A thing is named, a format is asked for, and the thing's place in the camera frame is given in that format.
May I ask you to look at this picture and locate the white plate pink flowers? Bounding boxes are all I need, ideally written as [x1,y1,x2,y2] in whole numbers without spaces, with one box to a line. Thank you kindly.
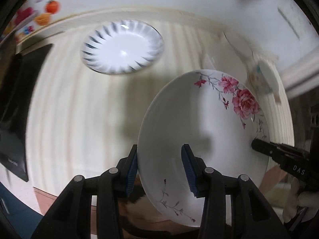
[137,70,269,227]

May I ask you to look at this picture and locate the small bowl coloured dots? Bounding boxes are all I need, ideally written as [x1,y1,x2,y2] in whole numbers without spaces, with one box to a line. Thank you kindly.
[248,60,279,95]

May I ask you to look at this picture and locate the striped table mat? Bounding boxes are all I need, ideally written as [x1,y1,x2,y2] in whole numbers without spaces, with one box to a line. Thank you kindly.
[24,19,295,197]

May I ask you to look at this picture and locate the black induction cooktop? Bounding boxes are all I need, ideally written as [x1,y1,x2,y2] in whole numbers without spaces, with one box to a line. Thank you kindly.
[1,44,53,182]

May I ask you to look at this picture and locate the colourful fruit sticker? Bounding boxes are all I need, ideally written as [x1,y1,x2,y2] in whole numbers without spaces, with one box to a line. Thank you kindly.
[1,0,61,43]

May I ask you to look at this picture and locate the white plate blue stripes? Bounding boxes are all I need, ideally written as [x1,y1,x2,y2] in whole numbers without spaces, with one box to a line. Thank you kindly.
[80,20,164,75]

